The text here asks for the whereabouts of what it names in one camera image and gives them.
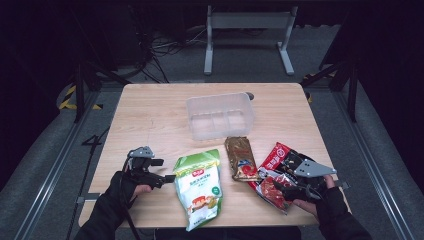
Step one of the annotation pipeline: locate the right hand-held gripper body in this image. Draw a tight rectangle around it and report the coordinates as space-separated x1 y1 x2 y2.
286 159 338 201

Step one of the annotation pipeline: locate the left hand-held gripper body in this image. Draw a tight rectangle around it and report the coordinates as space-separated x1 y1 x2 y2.
125 145 165 190

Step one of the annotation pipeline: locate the red and black snack bag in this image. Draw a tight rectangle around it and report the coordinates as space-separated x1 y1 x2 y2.
248 142 329 215

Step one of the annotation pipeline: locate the green and white snack bag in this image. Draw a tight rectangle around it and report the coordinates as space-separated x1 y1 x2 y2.
173 148 224 232

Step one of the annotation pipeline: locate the gold brown snack bag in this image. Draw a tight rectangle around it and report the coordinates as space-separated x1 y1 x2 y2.
224 135 261 183

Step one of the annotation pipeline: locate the clear plastic container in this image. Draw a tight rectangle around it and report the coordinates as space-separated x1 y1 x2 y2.
185 92 256 142

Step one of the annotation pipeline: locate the person's left hand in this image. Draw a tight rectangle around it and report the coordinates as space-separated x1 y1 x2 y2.
107 170 153 209

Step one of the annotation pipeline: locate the person's right hand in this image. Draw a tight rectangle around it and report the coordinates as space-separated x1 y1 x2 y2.
293 174 349 223

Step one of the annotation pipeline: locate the black metal stand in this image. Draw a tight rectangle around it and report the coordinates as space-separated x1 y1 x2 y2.
299 58 360 123
70 58 132 124

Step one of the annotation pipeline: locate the yellow black hazard tape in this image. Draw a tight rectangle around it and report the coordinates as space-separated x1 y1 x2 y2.
58 84 103 111

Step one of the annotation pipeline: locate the grey metal stand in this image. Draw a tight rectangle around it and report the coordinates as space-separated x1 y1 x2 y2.
203 4 299 76

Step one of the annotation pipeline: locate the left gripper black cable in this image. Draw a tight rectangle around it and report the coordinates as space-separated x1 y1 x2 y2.
120 159 143 240

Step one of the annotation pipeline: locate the aluminium floor rail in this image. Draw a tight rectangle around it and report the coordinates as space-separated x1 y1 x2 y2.
332 90 416 240
12 90 102 240

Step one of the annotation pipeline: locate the bundle of black floor cables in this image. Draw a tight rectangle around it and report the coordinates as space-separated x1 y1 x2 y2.
131 24 209 84

